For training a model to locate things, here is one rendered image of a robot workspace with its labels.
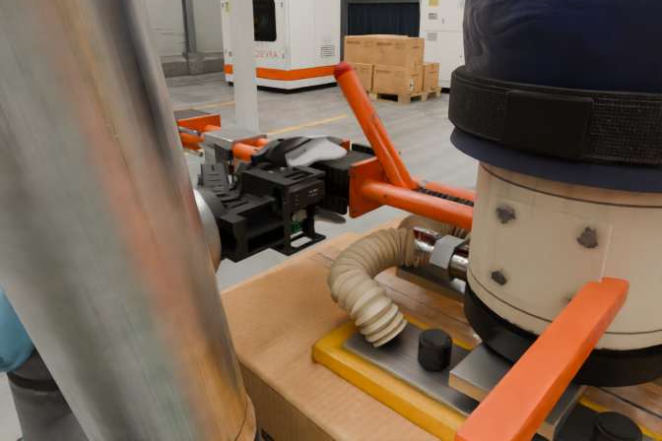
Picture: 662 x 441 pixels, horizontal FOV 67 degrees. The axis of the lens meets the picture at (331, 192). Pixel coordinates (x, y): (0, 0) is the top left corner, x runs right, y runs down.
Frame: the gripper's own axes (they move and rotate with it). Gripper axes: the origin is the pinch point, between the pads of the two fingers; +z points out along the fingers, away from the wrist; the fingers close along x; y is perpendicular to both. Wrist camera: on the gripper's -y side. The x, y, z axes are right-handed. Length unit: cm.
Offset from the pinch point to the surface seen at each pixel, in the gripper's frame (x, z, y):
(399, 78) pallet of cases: -75, 561, -376
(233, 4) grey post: 21, 178, -247
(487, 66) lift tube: 14.3, -8.9, 22.4
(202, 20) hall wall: -3, 610, -918
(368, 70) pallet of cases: -68, 559, -429
